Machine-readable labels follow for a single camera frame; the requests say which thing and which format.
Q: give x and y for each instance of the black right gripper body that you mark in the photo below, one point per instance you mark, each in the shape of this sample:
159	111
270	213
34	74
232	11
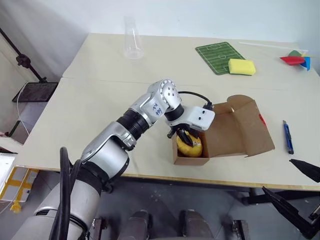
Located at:
315	216

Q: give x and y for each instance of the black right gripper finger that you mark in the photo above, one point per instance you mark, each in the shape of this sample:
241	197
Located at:
307	168
287	207

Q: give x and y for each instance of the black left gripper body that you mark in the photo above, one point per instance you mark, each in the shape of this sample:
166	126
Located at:
170	132

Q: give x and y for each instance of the yellow item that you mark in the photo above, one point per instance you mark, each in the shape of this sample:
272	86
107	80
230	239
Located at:
190	150

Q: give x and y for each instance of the blue box cutter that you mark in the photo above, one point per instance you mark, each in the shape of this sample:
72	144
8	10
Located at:
288	137

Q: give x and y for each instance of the brown cardboard box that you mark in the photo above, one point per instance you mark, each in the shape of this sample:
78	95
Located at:
240	125

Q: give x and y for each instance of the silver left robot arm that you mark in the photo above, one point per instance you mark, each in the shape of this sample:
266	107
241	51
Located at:
107	152

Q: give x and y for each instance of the red tape patch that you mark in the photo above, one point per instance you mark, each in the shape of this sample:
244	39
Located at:
262	119

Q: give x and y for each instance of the yellow floor tape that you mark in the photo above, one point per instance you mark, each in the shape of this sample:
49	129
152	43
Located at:
22	180

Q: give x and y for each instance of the dark rounded shape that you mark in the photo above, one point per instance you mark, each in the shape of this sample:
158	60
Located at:
140	225
195	225

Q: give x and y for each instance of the green football pitch mat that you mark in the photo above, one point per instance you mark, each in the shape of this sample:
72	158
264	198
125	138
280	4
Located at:
217	55

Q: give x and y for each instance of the yellow sponge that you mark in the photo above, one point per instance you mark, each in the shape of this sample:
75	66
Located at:
242	67

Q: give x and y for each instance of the clear plastic cup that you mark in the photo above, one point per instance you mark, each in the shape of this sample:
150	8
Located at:
133	47

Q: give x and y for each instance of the black mesh tray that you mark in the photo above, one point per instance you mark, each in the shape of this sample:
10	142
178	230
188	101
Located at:
37	92

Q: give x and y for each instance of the black stand pole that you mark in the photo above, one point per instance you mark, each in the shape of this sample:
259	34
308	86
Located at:
23	61

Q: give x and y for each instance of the white board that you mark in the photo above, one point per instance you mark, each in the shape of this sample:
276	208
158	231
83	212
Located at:
6	172

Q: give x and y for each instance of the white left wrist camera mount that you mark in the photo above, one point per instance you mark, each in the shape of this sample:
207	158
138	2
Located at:
197	117

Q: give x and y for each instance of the dark metal bracket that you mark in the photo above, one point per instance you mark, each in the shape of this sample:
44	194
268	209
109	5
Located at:
98	228
240	230

